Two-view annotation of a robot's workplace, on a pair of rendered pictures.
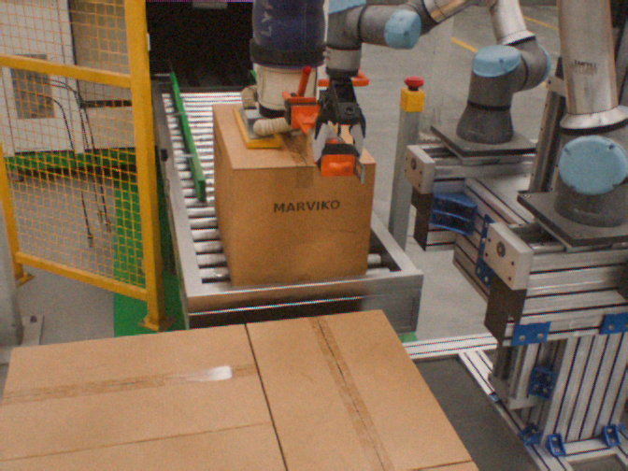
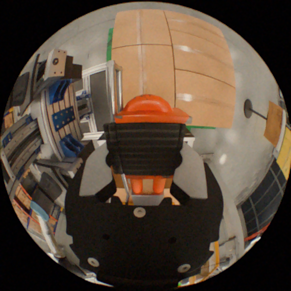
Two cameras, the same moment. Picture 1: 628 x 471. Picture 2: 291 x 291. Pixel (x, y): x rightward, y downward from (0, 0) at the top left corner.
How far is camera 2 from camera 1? 148 cm
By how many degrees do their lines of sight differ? 32
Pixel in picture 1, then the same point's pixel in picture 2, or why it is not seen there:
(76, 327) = not seen: hidden behind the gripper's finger
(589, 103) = not seen: outside the picture
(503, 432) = (93, 100)
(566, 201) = (23, 80)
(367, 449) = (144, 52)
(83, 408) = (223, 96)
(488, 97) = (39, 194)
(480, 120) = (46, 186)
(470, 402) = (98, 112)
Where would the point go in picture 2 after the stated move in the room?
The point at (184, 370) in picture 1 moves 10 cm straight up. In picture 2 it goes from (199, 102) to (206, 105)
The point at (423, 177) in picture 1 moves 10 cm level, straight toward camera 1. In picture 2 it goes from (75, 165) to (74, 145)
